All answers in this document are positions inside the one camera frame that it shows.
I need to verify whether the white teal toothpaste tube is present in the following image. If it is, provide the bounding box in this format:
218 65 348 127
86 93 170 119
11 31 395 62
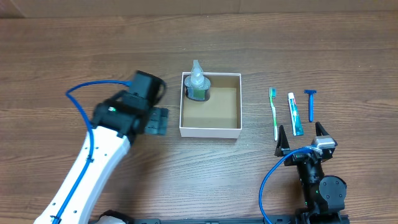
288 92 304 136

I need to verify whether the left blue cable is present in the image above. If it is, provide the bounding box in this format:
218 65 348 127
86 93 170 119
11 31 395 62
51 80 133 224

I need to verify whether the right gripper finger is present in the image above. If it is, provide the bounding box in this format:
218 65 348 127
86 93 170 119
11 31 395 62
315 121 329 136
275 125 290 156

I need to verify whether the right blue cable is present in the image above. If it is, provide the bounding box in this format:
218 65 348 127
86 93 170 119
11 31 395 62
258 146 315 224

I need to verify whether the green white toothbrush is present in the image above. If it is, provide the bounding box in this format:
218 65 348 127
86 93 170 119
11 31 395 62
269 87 278 141

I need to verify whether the blue disposable razor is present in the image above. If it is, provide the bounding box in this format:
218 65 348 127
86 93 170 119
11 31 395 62
304 90 317 122

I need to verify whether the white cardboard box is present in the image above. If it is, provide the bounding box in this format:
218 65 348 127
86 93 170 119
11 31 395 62
179 72 243 139

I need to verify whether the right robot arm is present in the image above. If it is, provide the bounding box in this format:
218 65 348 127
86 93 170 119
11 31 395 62
275 122 349 224

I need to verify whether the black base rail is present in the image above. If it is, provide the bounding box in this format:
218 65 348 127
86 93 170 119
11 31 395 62
88 214 351 224

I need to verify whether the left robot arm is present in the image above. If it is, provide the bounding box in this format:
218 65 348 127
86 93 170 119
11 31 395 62
35 71 169 224

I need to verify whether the clear spray bottle green liquid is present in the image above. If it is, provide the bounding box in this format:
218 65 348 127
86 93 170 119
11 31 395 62
184 60 211 101

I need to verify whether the blue cable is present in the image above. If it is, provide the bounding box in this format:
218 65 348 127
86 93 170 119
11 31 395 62
51 80 133 224
258 146 315 224

